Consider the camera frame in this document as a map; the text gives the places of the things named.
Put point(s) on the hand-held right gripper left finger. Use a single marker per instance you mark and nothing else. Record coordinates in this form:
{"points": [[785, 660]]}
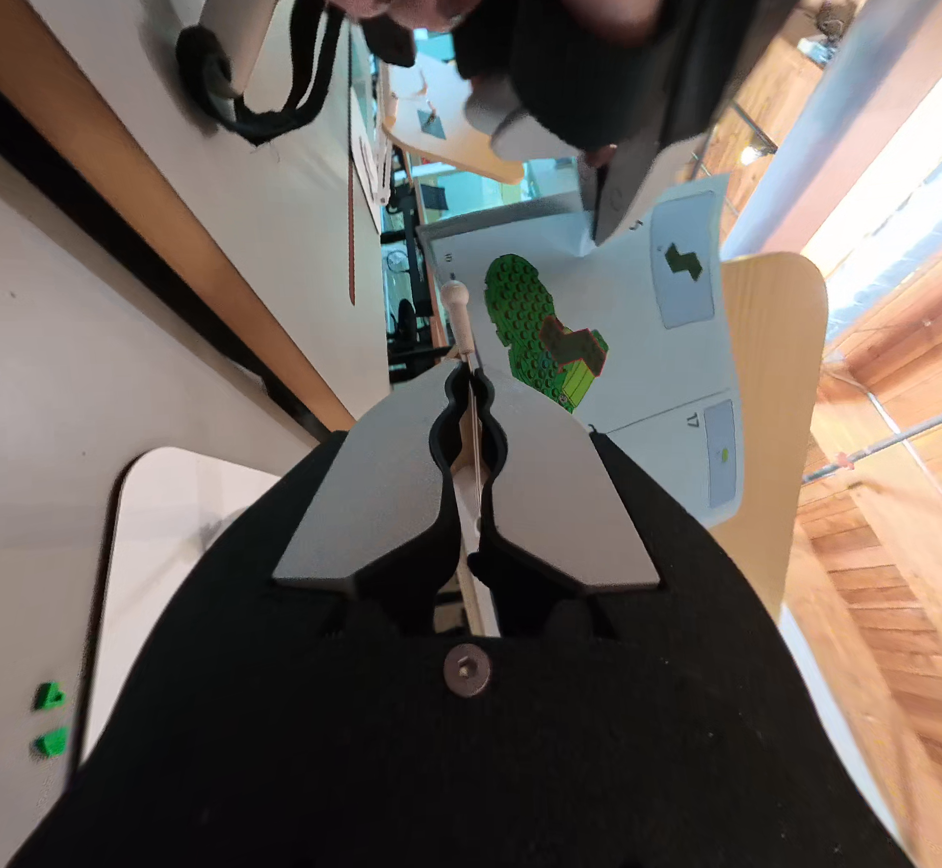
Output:
{"points": [[368, 507]]}

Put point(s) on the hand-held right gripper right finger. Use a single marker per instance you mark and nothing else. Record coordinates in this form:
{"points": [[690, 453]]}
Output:
{"points": [[567, 515]]}

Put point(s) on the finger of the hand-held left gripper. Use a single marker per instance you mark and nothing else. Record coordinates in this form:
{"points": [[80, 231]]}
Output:
{"points": [[640, 183]]}

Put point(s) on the lego instruction booklet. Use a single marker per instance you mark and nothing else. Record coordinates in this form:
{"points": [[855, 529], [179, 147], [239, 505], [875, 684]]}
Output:
{"points": [[625, 367]]}

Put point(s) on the white page holder peg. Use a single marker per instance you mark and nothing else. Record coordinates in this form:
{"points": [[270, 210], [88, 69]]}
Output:
{"points": [[456, 297]]}

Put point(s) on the green lego piece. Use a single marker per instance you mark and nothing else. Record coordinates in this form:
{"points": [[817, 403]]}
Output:
{"points": [[48, 696], [51, 741]]}

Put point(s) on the ceiling lamp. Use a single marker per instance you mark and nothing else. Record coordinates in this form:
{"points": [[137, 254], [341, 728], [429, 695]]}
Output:
{"points": [[747, 154]]}

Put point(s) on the wooden book stand board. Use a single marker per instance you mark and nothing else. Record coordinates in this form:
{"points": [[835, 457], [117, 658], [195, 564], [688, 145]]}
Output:
{"points": [[471, 139], [780, 367]]}

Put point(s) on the wooden office desk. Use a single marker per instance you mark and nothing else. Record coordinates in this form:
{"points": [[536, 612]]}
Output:
{"points": [[279, 205]]}

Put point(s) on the metal ceiling rod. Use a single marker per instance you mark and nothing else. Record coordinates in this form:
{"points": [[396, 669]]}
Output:
{"points": [[883, 447]]}

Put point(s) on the spare hand-held gripper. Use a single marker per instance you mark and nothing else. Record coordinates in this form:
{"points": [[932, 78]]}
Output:
{"points": [[250, 36]]}

